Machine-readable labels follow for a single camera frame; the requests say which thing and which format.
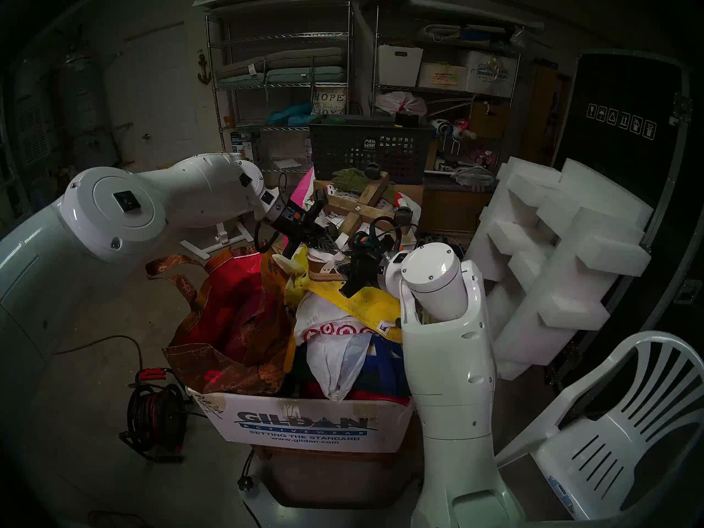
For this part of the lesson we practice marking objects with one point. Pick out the anchor wall decoration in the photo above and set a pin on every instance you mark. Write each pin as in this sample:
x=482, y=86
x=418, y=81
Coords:
x=204, y=67

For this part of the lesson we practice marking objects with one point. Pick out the wood top rolling table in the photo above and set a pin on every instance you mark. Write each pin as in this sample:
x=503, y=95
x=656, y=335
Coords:
x=220, y=240

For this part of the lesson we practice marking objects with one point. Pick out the white pink plastic bag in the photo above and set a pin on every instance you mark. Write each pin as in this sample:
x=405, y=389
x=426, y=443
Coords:
x=404, y=103

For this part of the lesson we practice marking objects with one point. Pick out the blue white product box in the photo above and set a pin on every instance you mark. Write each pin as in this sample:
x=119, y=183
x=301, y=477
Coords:
x=246, y=143

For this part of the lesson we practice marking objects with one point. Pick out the white storage bin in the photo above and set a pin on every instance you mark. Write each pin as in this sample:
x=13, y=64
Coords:
x=399, y=65

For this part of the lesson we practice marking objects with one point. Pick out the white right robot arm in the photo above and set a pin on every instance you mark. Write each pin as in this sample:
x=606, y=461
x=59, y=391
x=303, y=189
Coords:
x=451, y=367

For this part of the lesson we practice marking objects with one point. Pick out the small Gildan cardboard box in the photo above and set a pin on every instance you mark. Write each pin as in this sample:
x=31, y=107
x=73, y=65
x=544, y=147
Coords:
x=492, y=73

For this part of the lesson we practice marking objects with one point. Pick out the pale teal seat cushion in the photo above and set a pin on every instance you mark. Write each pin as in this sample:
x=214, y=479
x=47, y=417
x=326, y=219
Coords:
x=302, y=76

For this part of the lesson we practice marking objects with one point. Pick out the wooden cross caster dolly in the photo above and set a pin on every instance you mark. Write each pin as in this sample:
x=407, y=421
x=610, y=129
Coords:
x=357, y=208

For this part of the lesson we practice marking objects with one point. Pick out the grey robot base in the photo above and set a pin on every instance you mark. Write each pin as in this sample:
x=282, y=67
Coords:
x=330, y=516

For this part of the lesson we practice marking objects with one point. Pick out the white plastic chair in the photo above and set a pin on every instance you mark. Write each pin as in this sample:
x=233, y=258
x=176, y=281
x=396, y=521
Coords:
x=594, y=455

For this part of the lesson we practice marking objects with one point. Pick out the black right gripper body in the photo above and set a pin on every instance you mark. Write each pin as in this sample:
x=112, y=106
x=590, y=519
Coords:
x=369, y=271

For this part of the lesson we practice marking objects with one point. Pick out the yellow towel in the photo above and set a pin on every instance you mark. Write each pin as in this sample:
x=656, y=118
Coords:
x=363, y=307

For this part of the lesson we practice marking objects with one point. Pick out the brown wooden chest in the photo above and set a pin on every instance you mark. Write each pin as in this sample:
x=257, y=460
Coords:
x=451, y=210

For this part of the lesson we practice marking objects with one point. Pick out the white panel door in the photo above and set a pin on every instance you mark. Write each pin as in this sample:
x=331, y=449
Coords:
x=165, y=92

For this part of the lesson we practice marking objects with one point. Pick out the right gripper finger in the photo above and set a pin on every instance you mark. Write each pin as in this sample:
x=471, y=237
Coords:
x=345, y=268
x=351, y=290

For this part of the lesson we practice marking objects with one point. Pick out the white red plastic bag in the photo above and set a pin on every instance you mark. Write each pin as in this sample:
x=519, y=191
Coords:
x=335, y=362

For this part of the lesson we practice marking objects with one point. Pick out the black flight case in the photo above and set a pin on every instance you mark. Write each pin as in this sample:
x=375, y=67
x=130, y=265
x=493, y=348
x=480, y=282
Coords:
x=616, y=92

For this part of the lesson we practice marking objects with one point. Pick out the grey furnace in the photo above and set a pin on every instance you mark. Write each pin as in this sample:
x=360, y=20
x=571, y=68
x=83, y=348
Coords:
x=33, y=131

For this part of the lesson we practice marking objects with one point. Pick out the white box orange label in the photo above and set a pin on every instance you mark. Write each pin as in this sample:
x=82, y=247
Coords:
x=440, y=76

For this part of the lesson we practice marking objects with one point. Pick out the green knit glove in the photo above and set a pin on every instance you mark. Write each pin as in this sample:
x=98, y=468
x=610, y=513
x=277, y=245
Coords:
x=349, y=180

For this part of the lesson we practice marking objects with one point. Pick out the olive seat cushion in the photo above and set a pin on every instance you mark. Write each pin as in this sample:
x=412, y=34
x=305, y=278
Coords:
x=302, y=56

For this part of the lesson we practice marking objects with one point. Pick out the red orange tote bag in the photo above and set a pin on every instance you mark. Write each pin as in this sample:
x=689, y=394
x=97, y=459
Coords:
x=231, y=307

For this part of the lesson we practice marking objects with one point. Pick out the large Gildan cardboard box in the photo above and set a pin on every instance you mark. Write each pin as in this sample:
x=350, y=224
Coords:
x=308, y=422

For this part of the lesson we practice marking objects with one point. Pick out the black mesh basket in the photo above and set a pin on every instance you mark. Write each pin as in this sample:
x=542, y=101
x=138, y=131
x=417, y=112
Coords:
x=341, y=147

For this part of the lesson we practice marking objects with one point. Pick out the turquoise pillow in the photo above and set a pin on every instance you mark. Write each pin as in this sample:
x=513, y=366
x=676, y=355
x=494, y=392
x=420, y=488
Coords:
x=289, y=114

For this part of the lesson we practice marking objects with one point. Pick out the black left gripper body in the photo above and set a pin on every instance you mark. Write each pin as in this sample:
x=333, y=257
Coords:
x=297, y=221

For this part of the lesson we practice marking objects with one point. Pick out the grey water heater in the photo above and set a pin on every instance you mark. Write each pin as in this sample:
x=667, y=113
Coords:
x=88, y=109

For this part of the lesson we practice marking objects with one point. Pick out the brown wooden cabinet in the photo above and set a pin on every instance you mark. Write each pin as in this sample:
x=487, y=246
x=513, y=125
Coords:
x=542, y=114

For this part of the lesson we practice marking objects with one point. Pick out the pink pillow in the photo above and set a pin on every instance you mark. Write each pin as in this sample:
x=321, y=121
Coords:
x=303, y=188

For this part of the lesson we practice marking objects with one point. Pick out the blue patterned rug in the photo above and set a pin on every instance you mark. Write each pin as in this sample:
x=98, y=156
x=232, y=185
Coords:
x=440, y=240

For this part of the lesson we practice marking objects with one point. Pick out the blue fabric bag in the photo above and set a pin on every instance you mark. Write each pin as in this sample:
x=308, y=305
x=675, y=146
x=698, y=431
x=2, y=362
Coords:
x=388, y=367

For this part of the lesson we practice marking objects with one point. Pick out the brown cardboard box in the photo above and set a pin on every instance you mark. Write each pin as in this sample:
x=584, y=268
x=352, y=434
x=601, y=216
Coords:
x=489, y=120

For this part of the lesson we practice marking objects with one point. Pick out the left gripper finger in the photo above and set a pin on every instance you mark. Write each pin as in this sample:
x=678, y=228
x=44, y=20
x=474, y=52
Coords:
x=329, y=232
x=323, y=246

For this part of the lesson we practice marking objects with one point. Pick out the white foam packing frame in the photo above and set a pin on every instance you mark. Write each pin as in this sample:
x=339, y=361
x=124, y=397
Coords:
x=550, y=241

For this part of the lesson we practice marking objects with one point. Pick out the HOPE sign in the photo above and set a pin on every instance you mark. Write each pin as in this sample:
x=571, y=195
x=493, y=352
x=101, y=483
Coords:
x=330, y=100

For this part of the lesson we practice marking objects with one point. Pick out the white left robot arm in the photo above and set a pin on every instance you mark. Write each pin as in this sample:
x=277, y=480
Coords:
x=115, y=213

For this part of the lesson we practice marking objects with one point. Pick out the pink artificial flowers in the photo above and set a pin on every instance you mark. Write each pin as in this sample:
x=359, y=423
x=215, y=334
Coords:
x=483, y=157

